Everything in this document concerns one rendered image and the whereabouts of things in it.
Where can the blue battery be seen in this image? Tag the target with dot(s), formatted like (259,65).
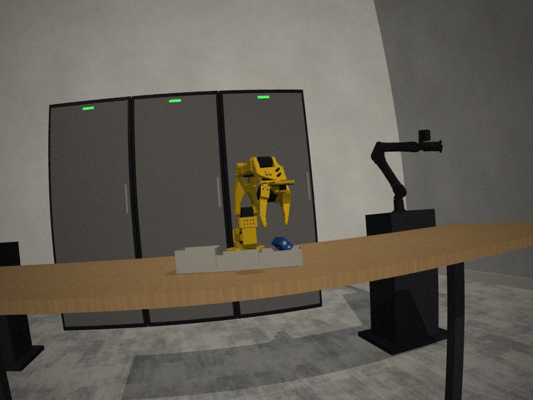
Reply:
(282,243)

